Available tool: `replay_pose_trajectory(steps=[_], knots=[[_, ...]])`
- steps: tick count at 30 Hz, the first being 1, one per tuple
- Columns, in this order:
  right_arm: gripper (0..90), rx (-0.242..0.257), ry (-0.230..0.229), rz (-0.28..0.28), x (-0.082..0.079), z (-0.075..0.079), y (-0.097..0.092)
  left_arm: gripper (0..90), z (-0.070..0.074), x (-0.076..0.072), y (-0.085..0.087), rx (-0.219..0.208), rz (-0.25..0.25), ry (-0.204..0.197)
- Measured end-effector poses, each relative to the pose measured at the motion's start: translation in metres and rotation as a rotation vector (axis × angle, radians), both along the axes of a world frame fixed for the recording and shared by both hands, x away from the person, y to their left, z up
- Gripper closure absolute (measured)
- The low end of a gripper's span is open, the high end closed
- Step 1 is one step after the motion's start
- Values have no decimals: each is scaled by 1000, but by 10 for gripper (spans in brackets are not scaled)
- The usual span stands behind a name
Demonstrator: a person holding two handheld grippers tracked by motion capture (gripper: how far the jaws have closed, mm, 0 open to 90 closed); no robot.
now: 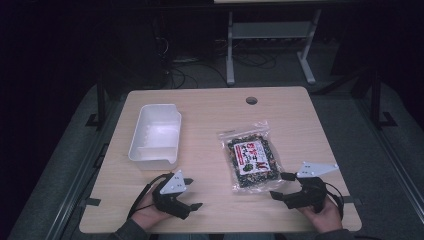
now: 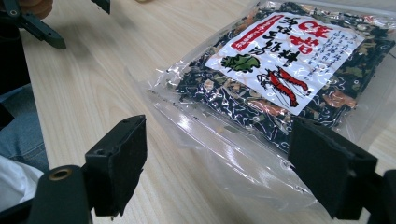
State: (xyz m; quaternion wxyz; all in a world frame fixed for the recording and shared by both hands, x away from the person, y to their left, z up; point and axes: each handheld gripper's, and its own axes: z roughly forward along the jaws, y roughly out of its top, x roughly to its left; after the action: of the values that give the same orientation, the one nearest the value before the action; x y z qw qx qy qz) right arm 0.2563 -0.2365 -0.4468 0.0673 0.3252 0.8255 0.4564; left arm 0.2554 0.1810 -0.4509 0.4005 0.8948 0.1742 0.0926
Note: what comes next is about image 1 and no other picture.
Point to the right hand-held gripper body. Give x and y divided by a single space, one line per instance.
310 195

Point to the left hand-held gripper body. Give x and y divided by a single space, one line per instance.
171 195

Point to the person's right hand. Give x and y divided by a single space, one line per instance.
321 216

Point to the person's left hand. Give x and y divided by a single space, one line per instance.
148 213

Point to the clear bag of dried food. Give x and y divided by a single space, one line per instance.
253 160

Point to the dark tape tab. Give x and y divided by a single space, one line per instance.
90 201
353 200

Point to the white plastic container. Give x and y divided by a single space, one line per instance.
155 136

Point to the black metal stand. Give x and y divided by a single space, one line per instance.
376 100
101 103

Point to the white metal stand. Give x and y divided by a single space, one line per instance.
270 30

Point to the aluminium rail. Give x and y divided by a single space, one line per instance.
396 166
78 180

